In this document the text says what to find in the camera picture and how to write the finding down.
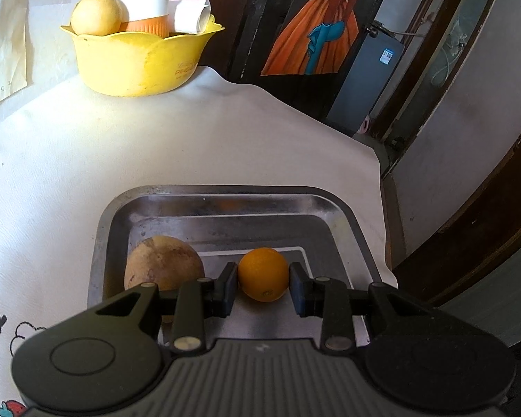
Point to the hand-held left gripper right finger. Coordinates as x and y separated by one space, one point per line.
296 290

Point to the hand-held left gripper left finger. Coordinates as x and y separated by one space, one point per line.
231 289

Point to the orange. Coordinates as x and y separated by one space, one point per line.
262 273

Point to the metal tray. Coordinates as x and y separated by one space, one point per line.
265 226

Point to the brown kiwi with sticker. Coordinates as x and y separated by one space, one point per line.
163 260

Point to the printed white tablecloth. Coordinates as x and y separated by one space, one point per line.
199 139

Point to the small pink object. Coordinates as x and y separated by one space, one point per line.
364 124

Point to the grey metal box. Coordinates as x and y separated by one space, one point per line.
360 78

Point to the yellow scalloped bowl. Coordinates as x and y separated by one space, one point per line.
143 65

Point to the orange dress figure poster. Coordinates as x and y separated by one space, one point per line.
321 21

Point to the white paper roll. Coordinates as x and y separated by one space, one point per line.
189 15

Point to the white cup with orange base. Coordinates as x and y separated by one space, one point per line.
143 2

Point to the large yellow pear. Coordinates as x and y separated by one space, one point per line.
95 13

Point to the dark wooden doorway frame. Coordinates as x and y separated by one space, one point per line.
421 52

